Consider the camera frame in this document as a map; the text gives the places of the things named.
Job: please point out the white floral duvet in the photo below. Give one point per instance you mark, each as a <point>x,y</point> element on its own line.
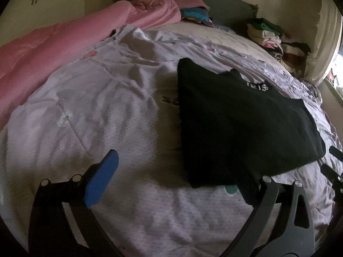
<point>107,112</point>

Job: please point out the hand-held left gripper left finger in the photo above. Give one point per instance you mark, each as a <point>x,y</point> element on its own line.
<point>103,176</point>

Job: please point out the grey headboard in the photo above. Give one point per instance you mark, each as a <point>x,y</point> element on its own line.
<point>222,5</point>

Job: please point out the window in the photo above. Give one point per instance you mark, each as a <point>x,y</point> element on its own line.
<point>338,83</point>

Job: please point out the pink blanket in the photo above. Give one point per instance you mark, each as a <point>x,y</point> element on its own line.
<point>53,45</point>

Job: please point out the crumpled pale cloth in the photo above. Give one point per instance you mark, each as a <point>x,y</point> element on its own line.
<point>313,91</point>

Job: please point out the beige bed sheet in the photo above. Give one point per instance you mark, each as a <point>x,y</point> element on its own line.
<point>227,42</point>

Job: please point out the white curtain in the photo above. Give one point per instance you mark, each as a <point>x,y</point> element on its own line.
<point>324,37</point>

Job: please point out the pile of colourful clothes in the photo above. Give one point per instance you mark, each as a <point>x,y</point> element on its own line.
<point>195,14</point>

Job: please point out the stack of folded clothes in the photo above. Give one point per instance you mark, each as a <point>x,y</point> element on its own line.
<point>276,40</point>

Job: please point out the black sweater with orange cuffs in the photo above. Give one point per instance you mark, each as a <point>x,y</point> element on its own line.
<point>241,123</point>

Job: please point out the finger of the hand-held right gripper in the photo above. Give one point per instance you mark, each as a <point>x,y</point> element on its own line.
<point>337,153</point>
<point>332,175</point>

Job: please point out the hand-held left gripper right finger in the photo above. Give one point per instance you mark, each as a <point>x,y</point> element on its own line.
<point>270,200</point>

